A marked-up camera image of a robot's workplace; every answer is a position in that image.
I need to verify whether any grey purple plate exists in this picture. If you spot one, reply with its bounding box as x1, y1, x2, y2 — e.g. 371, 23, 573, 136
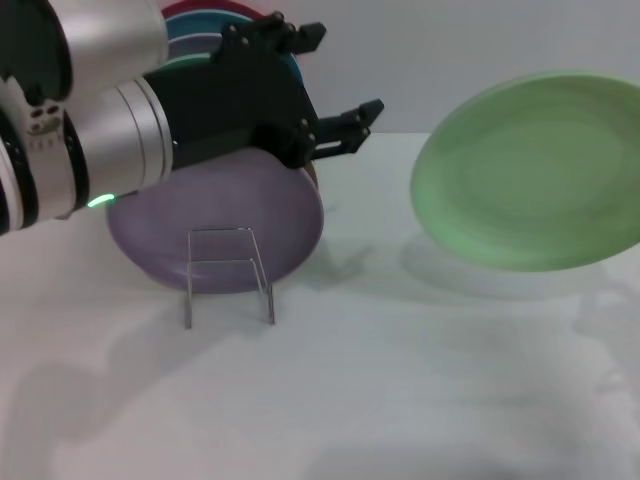
167, 33, 222, 62

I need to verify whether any light green plate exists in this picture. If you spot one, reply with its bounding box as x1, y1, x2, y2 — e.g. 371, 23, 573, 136
409, 71, 640, 274

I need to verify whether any metal wire plate rack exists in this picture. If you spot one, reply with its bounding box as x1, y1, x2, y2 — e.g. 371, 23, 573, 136
185, 227, 277, 330

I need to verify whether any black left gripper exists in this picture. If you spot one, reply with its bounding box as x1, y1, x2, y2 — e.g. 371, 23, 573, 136
142, 12, 385, 174

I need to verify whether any teal blue plate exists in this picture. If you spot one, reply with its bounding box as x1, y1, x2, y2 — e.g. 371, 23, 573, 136
164, 11, 304, 89

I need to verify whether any crimson red plate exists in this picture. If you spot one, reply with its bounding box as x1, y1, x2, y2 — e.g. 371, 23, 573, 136
160, 0, 262, 25

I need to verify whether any lilac plate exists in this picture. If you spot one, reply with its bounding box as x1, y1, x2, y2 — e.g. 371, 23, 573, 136
105, 148, 325, 295

